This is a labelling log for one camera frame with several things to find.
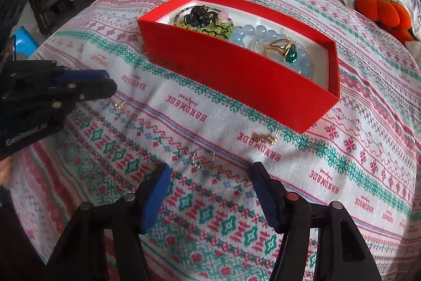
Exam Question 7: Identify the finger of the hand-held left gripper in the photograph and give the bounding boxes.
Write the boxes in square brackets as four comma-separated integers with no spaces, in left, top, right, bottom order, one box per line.
[53,78,118,102]
[56,70,111,86]

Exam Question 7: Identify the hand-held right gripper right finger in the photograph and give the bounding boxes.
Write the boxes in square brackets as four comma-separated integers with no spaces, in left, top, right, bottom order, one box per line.
[250,161,384,281]

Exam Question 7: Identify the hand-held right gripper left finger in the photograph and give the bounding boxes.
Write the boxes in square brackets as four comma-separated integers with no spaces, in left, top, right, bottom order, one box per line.
[43,162,173,281]

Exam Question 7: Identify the silver hoop earrings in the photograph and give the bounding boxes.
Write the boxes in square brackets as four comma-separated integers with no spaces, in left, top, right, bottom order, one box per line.
[190,149,217,171]

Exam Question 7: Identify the chunky gold earring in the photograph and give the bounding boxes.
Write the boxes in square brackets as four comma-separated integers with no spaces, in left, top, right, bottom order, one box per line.
[252,130,280,146]

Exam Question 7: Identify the red cardboard box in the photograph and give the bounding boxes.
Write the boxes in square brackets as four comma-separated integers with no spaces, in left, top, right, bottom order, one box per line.
[136,0,341,134]

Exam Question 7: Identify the green bead bracelet with charms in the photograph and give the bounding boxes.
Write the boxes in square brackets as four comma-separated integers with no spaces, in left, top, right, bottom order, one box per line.
[173,5,235,40]

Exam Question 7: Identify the gold ring with green stone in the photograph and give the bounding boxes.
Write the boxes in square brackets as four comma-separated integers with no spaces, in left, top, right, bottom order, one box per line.
[266,39,298,64]

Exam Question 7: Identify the light blue bead bracelet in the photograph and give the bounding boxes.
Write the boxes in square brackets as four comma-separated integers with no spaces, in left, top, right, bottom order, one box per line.
[228,23,318,77]

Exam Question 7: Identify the clear crystal bead bracelet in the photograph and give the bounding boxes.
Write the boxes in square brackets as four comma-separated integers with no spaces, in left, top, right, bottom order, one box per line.
[252,36,297,54]

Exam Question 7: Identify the red green patterned blanket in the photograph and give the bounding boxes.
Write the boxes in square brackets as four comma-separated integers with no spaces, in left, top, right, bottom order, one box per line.
[7,0,421,281]

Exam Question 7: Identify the blue box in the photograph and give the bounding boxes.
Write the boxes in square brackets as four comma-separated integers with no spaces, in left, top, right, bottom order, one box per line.
[10,27,40,58]

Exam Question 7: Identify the orange pumpkin plush toy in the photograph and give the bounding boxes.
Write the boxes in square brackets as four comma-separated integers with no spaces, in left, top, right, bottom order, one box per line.
[354,0,415,43]

